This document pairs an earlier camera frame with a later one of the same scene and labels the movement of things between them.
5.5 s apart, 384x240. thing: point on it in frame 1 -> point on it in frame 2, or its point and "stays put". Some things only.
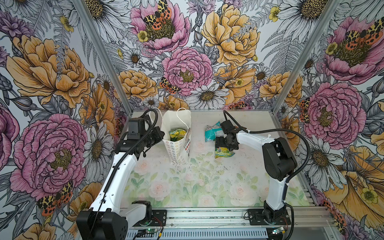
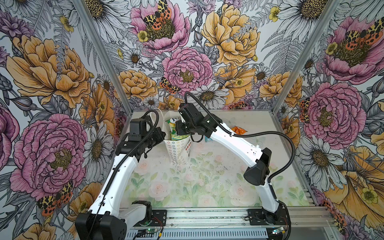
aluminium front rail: (304, 218) stays put
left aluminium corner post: (92, 29) stays put
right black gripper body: (225, 142) -> (187, 127)
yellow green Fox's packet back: (223, 152) -> (173, 127)
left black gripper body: (154, 137) stays put
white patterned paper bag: (176, 129) stays put
